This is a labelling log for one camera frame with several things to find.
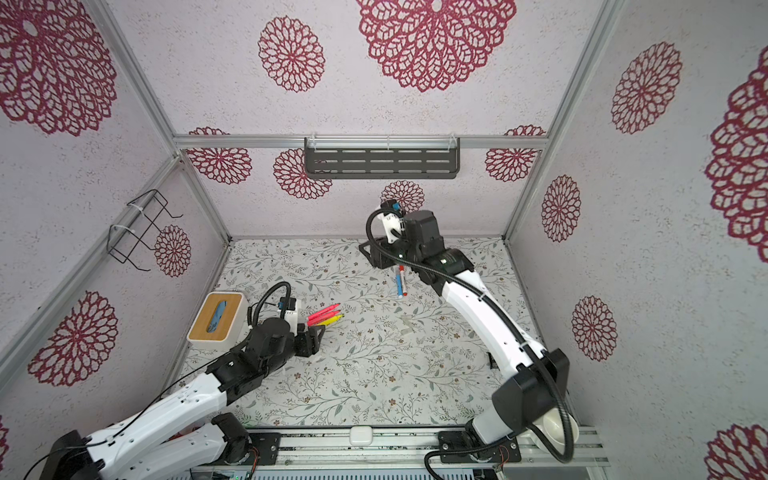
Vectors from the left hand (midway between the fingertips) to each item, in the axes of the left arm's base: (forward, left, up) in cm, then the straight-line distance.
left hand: (315, 331), depth 81 cm
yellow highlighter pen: (+11, -2, -13) cm, 17 cm away
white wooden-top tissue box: (+7, +31, -8) cm, 33 cm away
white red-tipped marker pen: (+25, -26, -12) cm, 38 cm away
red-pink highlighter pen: (+11, +2, -12) cm, 17 cm away
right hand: (+14, -15, +21) cm, 30 cm away
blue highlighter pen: (+24, -25, -13) cm, 37 cm away
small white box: (-23, -13, -12) cm, 29 cm away
